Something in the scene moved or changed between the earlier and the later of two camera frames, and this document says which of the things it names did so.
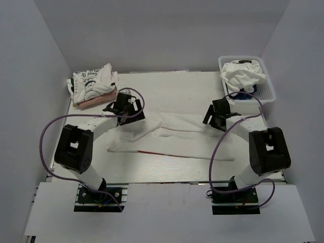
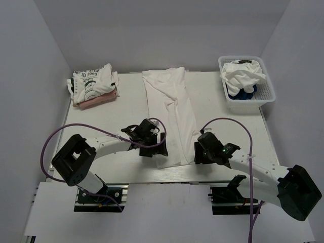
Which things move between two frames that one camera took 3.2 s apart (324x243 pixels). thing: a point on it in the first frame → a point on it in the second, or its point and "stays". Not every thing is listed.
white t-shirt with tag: [242, 74] stays
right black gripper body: [213, 120] → [202, 156]
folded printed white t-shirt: [86, 83] stays
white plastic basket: [265, 92] stays
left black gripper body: [131, 110] → [159, 150]
